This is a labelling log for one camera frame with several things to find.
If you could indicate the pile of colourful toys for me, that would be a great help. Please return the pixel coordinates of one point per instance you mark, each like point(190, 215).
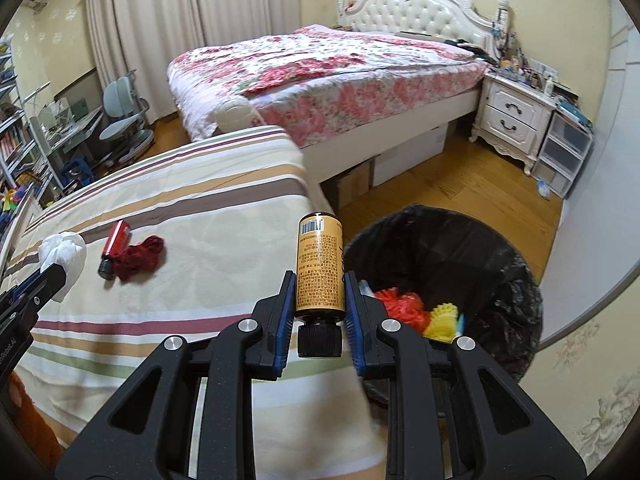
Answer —
point(12, 200)

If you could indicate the white box under bed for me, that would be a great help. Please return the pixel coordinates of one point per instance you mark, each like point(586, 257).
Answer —
point(410, 157)

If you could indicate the dark red cloth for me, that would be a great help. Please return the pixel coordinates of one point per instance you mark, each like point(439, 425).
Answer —
point(140, 257)

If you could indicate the plastic drawer unit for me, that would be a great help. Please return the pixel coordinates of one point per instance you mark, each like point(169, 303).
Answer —
point(565, 150)

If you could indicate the cream curtains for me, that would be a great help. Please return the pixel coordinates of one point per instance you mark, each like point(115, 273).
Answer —
point(150, 20)

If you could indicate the grey door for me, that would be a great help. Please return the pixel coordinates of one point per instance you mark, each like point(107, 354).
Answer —
point(600, 185)

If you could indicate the blue storage basket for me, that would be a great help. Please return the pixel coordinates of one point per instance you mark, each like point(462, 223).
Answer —
point(79, 175)

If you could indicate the cardboard box under bed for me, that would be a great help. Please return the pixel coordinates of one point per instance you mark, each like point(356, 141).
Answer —
point(352, 185)

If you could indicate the white tissue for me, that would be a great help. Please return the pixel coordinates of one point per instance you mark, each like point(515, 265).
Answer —
point(65, 250)

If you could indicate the yellow bottle with black cap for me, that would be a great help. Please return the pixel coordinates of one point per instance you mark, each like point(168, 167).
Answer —
point(320, 270)

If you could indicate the floral quilt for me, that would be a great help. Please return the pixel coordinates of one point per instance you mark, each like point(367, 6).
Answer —
point(325, 75)

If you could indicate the orange foam net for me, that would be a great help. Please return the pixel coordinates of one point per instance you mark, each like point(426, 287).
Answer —
point(405, 307)

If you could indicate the orange plush cloth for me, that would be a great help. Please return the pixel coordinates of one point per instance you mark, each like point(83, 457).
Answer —
point(35, 420)

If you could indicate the white bookshelf with books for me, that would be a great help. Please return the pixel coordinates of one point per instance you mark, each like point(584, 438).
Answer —
point(10, 135)

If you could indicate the grey desk chair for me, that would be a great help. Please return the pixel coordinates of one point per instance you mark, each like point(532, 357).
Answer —
point(120, 95)

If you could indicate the grey study desk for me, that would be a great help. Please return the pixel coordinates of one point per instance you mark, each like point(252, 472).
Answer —
point(75, 125)

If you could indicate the clutter on nightstand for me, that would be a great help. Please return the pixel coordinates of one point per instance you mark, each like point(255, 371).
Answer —
point(530, 70)

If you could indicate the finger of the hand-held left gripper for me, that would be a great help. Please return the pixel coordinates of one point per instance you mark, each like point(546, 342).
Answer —
point(52, 272)
point(35, 302)

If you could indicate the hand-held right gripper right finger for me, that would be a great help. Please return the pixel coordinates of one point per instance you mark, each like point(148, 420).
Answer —
point(356, 330)

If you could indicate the yellow foam net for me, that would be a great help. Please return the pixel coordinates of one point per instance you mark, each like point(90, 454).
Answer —
point(440, 322)

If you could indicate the bed with floral bedding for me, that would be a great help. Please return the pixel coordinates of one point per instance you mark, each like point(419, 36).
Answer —
point(415, 10)

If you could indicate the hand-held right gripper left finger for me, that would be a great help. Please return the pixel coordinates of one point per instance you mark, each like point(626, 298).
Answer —
point(280, 330)

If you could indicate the white nightstand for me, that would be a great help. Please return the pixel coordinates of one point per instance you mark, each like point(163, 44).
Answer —
point(510, 110)

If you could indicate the red bottle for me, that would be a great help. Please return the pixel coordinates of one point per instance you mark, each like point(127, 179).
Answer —
point(116, 240)

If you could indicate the cream round bolster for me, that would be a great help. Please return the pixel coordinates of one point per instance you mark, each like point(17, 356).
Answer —
point(232, 115)

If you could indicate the bin with black bag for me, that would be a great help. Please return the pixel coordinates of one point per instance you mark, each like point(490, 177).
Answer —
point(450, 240)

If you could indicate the white curved bed rail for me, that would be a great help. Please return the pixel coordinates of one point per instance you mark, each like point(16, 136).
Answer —
point(20, 220)

